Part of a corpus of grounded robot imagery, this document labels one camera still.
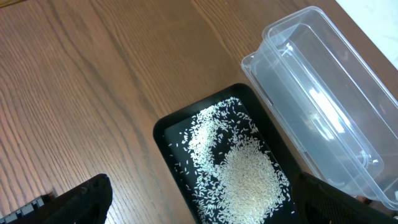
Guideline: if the black waste tray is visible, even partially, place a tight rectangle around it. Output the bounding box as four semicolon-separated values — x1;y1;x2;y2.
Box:
153;83;302;223

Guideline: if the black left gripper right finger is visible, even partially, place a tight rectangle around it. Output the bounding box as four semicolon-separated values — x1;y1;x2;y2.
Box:
292;172;397;224

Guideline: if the clear plastic bin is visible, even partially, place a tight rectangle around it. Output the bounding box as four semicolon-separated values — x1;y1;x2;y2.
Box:
241;6;397;210

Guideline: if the white rice pile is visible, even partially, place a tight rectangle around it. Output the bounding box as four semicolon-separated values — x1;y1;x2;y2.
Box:
182;96;295;223

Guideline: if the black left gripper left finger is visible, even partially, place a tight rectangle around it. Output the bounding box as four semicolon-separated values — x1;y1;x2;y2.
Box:
1;174;113;224

